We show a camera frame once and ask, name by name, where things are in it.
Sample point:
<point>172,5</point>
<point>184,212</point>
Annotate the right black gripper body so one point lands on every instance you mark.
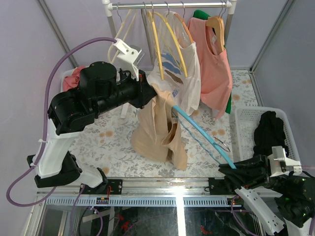
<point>265,179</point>

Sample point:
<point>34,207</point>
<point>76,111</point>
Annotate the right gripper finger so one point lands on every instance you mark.
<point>238,178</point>
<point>241,165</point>

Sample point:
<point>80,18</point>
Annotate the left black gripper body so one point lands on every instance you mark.
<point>128,88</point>

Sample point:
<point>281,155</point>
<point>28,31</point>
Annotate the blue hanger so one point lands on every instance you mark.
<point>216,146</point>

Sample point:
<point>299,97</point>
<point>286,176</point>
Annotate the beige t shirt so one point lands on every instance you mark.
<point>158,135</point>

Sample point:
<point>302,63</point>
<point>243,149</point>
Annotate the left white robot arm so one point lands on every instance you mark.
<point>101,88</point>

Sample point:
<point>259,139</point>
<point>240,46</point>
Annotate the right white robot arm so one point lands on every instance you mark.
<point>296,203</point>

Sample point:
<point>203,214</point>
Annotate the white printed t shirt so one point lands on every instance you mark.
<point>185,90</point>

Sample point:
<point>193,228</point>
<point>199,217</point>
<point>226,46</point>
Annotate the cream plastic hanger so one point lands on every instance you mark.
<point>122,33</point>

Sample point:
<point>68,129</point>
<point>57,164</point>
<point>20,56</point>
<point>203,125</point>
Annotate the yellow hanger right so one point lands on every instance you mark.
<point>182,66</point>

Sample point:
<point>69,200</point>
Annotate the yellow hanger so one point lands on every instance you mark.
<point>152,25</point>
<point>182,66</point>

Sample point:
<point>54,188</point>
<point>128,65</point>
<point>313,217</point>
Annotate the grey hanger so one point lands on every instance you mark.
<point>148,39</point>

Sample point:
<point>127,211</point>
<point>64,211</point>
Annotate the orange hanger under white shirt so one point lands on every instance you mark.
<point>184,26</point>

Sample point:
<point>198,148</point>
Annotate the yellow hanger left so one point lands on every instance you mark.
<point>152,25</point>

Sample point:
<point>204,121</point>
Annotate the wooden hanger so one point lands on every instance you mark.
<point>217,23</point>

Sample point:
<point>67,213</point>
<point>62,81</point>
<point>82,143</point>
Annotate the black garment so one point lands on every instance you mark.
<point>269,133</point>

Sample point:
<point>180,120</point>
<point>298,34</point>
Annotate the right white basket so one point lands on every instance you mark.
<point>247,120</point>

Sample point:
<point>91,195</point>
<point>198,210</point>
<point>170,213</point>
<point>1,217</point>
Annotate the white basket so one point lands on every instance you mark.
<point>64,73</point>
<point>247,120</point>

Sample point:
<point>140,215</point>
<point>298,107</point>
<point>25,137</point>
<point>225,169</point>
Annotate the dusty pink garment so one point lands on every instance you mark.
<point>71,81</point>

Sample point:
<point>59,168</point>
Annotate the left white basket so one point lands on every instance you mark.
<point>64,73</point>

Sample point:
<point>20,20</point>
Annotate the pink tank top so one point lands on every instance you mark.
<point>214,66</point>

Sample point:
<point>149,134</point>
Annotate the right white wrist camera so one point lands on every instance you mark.
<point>281,165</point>

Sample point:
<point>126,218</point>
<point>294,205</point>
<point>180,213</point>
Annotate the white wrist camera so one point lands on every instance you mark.
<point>281,165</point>
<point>129,57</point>

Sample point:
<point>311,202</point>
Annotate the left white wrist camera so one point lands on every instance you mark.
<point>129,57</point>

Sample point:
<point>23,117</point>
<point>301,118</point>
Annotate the metal rail base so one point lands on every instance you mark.
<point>146,192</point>

